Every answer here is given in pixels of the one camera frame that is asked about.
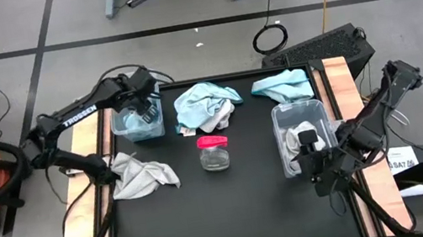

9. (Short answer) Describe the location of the blue microfiber towel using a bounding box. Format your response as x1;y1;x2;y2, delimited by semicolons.
119;106;156;140
170;75;247;135
127;119;167;143
247;65;315;109

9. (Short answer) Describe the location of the grey microfiber towel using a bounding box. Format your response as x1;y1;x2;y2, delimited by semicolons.
106;143;183;203
194;97;240;135
282;117;330;166

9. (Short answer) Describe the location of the wooden table side board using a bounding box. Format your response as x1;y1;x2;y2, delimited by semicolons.
33;108;131;237
310;48;415;237

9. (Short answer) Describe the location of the clear spray bottle red trigger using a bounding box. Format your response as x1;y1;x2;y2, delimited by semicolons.
195;131;234;176

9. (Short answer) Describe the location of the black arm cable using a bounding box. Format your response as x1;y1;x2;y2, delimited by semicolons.
94;56;175;95

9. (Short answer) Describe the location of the clear plastic bin with label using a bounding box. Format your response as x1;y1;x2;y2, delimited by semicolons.
268;95;343;180

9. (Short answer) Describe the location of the black coiled cable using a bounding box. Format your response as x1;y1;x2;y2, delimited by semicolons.
246;0;291;58

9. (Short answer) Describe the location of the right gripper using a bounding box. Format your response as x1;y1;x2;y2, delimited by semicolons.
288;124;360;202

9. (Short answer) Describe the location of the white paper sign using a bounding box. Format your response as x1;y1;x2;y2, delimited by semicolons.
384;142;423;200

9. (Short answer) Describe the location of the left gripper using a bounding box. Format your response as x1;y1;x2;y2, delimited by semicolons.
120;65;164;128

